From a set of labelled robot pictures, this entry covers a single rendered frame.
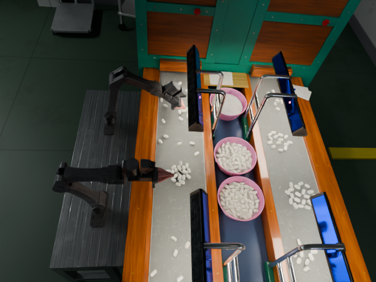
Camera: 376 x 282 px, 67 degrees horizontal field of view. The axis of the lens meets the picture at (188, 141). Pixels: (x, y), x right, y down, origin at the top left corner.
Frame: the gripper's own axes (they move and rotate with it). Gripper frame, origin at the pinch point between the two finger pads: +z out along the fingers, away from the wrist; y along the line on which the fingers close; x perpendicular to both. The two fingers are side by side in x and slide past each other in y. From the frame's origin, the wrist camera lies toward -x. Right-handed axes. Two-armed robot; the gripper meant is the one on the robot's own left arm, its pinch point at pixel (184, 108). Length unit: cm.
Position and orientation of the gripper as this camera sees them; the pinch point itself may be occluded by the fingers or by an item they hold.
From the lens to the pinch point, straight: 188.7
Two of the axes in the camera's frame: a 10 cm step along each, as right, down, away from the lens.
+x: -7.6, 3.9, 5.2
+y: -0.4, -8.3, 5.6
